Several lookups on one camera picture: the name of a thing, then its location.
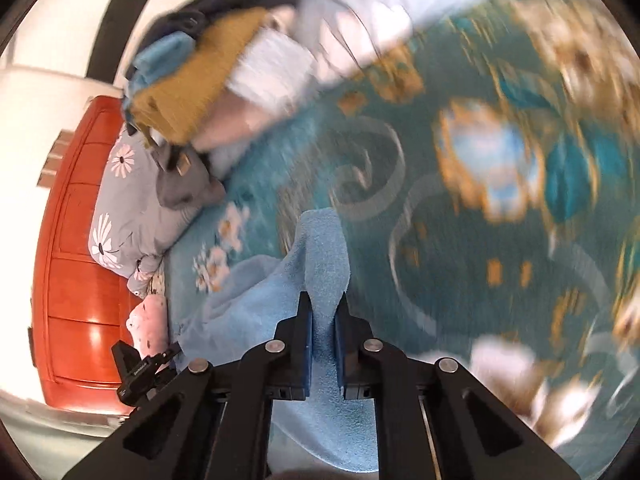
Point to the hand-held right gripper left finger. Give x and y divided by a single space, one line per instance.
306 350

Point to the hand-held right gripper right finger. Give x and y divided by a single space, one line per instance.
342 350

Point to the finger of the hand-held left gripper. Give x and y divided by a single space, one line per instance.
167 352

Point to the light blue fuzzy sweater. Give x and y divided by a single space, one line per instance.
320 260

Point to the orange wooden headboard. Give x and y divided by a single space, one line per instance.
80 270

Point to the daisy print pillow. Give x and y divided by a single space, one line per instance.
145 220

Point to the grey hoodie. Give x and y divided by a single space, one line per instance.
185 180

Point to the mustard yellow knit sweater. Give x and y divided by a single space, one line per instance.
200 80

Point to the white garment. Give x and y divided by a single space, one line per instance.
275 70

